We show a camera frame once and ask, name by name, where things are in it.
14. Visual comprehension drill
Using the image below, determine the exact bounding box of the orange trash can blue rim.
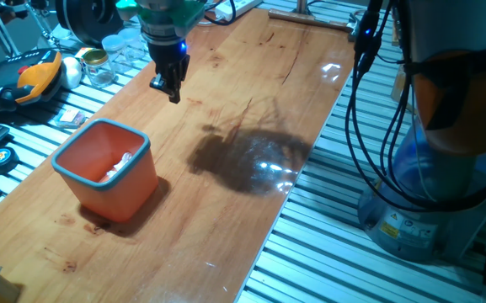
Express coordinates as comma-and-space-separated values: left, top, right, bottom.
51, 118, 160, 223

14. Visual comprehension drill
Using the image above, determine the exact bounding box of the clear jar white lid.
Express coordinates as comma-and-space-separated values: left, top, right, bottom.
101, 34, 126, 64

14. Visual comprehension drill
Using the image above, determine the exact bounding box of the small clear wrapped packet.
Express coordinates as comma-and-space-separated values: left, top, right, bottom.
53, 109, 87, 130

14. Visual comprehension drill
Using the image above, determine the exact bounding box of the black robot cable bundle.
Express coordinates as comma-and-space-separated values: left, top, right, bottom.
203, 0, 486, 211

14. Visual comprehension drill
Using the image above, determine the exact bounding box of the orange wooden board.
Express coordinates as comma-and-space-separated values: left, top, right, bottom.
0, 8, 356, 303

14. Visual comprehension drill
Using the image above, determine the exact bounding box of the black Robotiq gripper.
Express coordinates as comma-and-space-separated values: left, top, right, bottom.
146, 38, 192, 104

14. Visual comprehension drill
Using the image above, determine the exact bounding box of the clear plastic jar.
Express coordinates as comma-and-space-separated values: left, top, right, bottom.
118, 27, 147, 64

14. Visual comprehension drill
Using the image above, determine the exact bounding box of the white egg-shaped object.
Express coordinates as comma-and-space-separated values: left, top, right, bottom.
60, 56, 83, 90

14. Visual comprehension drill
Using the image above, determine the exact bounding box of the white power strip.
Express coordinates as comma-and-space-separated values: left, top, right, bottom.
215, 0, 264, 22

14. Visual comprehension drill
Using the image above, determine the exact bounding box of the glass jar gold lid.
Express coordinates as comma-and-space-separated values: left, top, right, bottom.
82, 48, 117, 88

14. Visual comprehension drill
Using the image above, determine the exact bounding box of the black round tape measure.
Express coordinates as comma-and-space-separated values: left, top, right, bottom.
0, 146, 19, 175

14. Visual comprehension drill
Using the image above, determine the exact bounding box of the wooden handle claw hammer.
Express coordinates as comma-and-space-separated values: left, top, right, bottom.
267, 8, 360, 42

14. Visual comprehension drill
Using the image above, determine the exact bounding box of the black filament spool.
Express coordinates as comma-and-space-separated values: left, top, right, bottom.
55, 0, 126, 47

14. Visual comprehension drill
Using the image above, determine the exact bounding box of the black orange teach pendant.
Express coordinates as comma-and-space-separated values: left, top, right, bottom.
0, 48, 64, 114

